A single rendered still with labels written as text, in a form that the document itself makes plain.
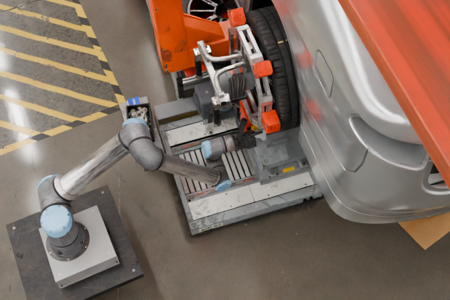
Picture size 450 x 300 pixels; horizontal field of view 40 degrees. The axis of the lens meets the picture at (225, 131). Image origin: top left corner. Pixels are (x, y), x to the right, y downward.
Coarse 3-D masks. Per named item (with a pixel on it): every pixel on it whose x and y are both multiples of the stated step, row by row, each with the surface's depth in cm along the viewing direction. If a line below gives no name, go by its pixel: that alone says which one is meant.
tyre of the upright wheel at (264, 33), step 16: (256, 16) 314; (272, 16) 313; (256, 32) 312; (272, 32) 306; (272, 48) 302; (288, 48) 302; (272, 64) 301; (288, 64) 302; (288, 80) 303; (288, 96) 305; (288, 112) 311; (288, 128) 328
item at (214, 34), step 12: (192, 24) 359; (204, 24) 366; (216, 24) 374; (228, 24) 377; (192, 36) 361; (204, 36) 364; (216, 36) 367; (192, 48) 367; (216, 48) 373; (228, 48) 376; (192, 60) 375
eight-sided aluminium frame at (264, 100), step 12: (228, 36) 342; (240, 36) 312; (252, 36) 312; (240, 60) 353; (252, 60) 304; (252, 72) 307; (264, 84) 309; (264, 96) 307; (252, 108) 353; (264, 108) 312; (252, 120) 340
